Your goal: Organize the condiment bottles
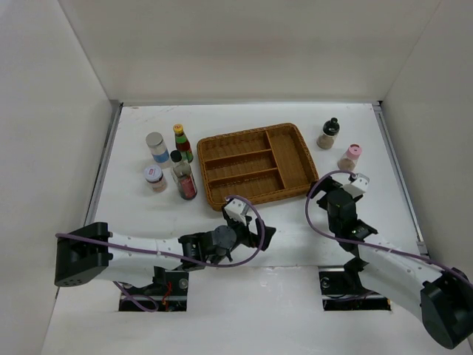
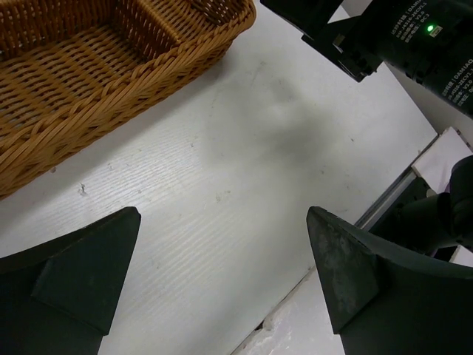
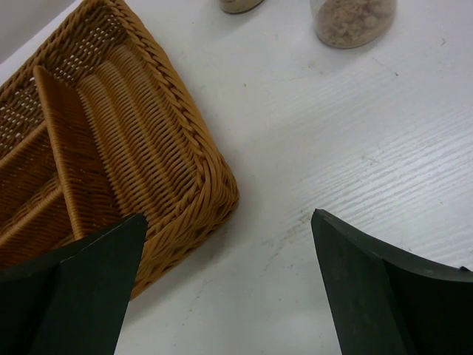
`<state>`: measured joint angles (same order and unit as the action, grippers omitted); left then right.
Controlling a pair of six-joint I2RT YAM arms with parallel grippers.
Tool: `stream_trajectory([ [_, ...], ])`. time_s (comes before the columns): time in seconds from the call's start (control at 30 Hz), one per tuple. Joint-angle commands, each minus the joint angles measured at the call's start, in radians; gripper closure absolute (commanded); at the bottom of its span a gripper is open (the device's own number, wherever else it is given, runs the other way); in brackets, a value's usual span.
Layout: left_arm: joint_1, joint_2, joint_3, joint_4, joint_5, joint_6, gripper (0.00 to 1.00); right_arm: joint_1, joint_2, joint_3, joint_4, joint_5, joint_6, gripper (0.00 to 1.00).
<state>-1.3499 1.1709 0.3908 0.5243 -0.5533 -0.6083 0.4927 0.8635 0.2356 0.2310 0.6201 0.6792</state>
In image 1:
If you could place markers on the spice shaker pink lid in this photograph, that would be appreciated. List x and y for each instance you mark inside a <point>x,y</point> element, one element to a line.
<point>350,158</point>

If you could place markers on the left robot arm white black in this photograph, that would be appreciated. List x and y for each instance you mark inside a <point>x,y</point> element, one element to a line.
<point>95,253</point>

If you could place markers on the brown wicker divided tray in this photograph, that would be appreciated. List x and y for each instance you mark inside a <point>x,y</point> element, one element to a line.
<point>263,165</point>

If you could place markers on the pepper grinder black top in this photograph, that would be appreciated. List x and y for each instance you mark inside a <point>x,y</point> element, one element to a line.
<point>328,135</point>

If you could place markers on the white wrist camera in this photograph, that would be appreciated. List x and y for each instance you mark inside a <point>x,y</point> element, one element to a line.
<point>236,209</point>
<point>359,185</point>

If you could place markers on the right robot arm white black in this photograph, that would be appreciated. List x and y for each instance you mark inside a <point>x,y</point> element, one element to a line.
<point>440,297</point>

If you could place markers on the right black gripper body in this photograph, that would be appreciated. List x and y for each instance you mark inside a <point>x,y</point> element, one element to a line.
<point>324,204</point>

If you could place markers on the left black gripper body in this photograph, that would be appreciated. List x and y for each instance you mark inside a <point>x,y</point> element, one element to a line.
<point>244,235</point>

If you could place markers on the dark sauce bottle black cap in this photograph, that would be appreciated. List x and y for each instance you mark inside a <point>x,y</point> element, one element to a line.
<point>183,176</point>

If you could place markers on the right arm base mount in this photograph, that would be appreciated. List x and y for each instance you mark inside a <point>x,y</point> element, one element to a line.
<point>341,290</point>

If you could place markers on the clear jar silver lid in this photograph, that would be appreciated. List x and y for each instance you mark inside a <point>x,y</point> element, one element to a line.
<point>158,149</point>

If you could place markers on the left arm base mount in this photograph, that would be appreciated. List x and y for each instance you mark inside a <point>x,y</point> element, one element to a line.
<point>167,293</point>

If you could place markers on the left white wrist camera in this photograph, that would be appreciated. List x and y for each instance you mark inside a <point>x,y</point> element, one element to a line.
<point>236,209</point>

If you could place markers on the spice jar red white lid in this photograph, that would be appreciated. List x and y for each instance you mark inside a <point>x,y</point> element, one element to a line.
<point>155,178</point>

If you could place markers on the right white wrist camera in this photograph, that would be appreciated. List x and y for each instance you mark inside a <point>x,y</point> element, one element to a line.
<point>359,185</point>

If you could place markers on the green bottle yellow cap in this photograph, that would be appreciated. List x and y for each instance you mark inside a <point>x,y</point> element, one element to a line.
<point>182,144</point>

